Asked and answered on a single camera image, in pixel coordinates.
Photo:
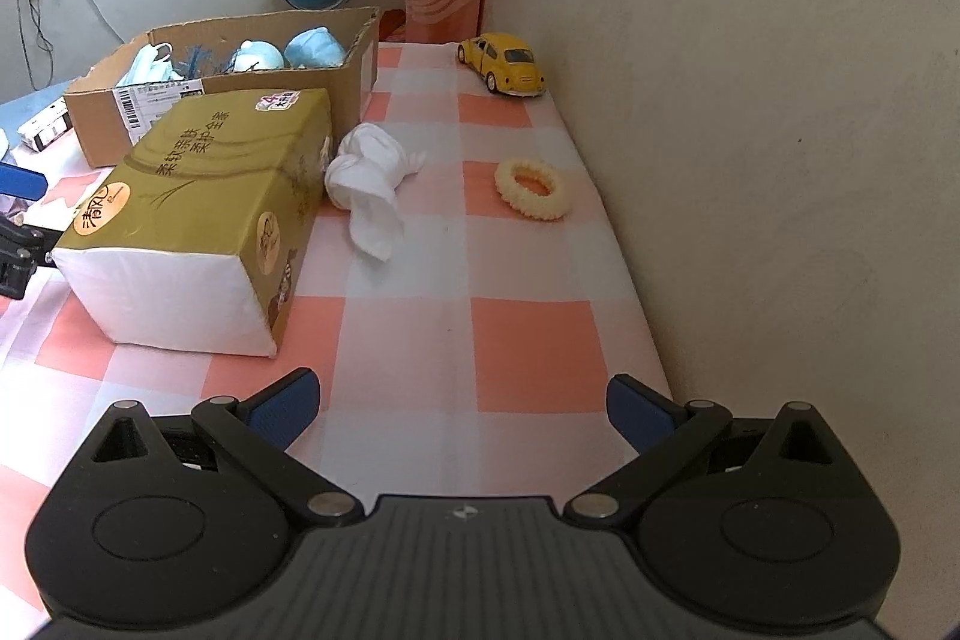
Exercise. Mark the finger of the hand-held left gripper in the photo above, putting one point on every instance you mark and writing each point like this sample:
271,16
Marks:
19,257
19,183

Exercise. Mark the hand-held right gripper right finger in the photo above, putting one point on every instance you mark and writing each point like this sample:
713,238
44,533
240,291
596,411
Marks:
637,415

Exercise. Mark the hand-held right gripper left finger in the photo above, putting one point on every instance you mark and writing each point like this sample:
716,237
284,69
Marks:
285,407

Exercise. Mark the brown cardboard box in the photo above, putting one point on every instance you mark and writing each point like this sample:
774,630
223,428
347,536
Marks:
97,123

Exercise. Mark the fish sachet with blue tassel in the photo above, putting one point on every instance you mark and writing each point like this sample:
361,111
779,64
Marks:
196,59

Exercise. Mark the round light blue plush toy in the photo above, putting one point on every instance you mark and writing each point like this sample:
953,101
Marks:
259,57

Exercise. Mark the black and white carton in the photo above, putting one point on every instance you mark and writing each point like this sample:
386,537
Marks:
45,126

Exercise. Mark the blue blanket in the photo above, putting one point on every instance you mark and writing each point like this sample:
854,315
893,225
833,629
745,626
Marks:
19,111

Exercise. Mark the pink checkered tablecloth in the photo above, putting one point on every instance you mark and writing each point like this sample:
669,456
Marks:
510,340

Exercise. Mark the olive tissue pack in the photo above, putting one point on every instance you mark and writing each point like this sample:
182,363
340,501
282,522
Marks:
187,190

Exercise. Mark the white sock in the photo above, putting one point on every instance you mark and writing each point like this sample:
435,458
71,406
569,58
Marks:
367,175

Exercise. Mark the cream hair scrunchie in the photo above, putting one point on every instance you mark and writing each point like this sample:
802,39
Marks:
504,183

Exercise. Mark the yellow toy car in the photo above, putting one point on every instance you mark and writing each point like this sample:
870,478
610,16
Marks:
502,63

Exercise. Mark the small red object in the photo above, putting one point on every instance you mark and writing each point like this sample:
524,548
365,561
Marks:
394,25

